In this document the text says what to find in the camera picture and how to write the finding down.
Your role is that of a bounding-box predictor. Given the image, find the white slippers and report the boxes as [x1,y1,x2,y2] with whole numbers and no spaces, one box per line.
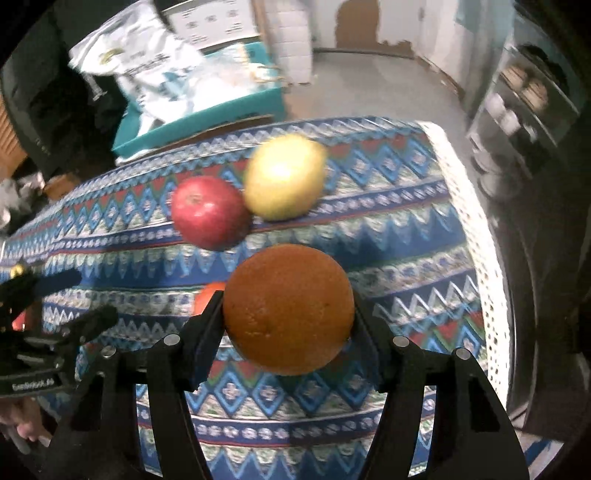
[471,148,511,197]

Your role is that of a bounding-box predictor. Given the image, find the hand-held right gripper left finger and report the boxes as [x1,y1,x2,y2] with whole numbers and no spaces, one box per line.
[46,291,227,480]

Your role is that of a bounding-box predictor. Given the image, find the grey clothing pile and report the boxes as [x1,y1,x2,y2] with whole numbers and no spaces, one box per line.
[0,178,47,232]

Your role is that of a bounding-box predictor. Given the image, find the wooden drawer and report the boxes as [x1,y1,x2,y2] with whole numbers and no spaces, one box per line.
[44,173,82,200]

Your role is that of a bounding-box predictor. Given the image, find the white printed rice bag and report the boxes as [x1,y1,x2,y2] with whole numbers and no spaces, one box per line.
[69,0,206,136]

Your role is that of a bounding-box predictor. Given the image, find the grey shoe rack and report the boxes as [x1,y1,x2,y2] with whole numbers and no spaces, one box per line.
[465,36,591,197]

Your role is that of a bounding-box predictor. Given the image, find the person's left hand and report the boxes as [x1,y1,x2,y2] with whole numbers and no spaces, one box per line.
[0,397,52,448]

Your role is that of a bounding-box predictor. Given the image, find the yellow pear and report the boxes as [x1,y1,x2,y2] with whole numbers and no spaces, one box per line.
[243,135,328,221]

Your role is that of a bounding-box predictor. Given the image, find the black shoes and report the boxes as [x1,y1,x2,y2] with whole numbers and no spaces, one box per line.
[522,44,571,88]

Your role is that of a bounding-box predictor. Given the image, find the teal plastic bin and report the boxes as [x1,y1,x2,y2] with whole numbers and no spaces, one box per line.
[112,41,285,160]

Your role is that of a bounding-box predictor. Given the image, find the stack of white boxes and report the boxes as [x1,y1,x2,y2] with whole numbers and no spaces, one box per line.
[272,0,315,86]

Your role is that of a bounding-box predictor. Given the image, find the red apple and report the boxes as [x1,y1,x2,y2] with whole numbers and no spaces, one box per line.
[172,175,254,252]

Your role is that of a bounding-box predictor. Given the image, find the black coat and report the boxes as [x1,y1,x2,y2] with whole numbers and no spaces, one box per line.
[0,14,131,175]

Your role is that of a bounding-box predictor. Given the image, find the large orange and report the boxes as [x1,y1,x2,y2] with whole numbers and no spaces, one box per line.
[223,244,355,376]

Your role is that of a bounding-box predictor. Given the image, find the blue patterned tablecloth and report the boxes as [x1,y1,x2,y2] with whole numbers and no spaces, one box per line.
[0,117,511,480]

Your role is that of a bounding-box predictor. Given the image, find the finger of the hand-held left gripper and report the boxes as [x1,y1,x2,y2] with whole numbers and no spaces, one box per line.
[21,305,119,357]
[0,267,83,308]

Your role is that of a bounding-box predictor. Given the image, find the white perforated storage crate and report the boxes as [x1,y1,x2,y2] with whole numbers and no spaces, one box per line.
[168,0,260,49]

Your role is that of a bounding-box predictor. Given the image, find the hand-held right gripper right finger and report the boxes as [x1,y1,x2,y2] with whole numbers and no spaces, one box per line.
[344,309,530,480]

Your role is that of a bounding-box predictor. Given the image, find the white shoes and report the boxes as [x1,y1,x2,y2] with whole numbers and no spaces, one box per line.
[485,92,523,136]

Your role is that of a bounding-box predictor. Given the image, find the tan shoes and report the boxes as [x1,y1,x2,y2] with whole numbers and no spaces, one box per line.
[501,65,550,110]

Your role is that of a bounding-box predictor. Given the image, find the medium orange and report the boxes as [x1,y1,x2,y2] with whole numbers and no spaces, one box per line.
[194,281,227,317]

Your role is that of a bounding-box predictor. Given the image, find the clear plastic bags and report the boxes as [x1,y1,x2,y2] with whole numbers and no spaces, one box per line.
[198,51,279,94]

